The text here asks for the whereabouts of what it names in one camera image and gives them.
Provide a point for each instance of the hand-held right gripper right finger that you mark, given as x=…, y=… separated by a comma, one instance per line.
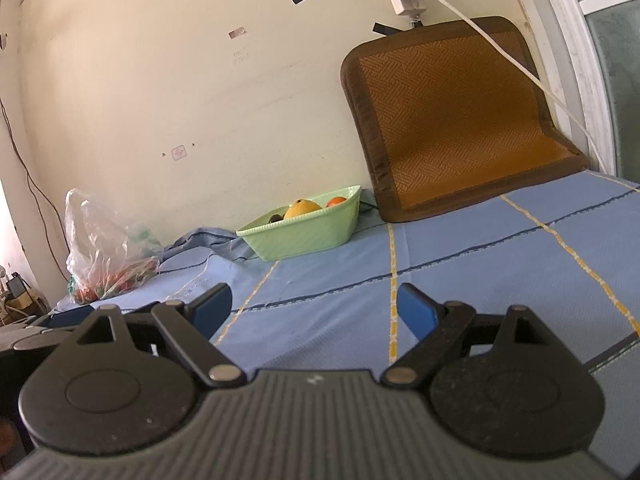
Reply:
x=417, y=312

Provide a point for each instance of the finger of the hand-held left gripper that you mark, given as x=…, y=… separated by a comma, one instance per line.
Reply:
x=30, y=342
x=70, y=319

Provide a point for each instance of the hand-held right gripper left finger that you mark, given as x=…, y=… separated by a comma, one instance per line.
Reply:
x=212, y=312

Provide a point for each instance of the dark red tomato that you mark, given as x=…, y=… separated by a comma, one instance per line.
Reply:
x=275, y=218

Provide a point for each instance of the light green rectangular bowl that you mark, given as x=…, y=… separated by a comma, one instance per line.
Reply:
x=305, y=240

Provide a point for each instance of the black charger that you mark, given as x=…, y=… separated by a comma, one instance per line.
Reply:
x=19, y=285

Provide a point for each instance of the clear plastic bag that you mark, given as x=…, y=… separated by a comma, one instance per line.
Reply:
x=107, y=255

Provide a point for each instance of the blue striped blanket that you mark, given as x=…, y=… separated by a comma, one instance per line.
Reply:
x=325, y=280

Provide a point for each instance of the yellow lemon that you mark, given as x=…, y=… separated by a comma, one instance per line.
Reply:
x=301, y=208

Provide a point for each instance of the small orange tomato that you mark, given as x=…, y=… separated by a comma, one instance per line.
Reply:
x=336, y=201

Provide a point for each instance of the brown woven mat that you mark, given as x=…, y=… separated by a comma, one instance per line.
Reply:
x=450, y=125

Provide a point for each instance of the short black tape strip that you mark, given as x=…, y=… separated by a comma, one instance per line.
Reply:
x=385, y=29

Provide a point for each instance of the pink wall sticker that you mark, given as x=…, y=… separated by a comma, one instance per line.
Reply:
x=179, y=152

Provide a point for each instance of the small grey wall sticker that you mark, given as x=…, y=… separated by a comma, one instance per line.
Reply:
x=237, y=33

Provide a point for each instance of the white window frame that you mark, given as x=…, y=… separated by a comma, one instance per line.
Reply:
x=575, y=35

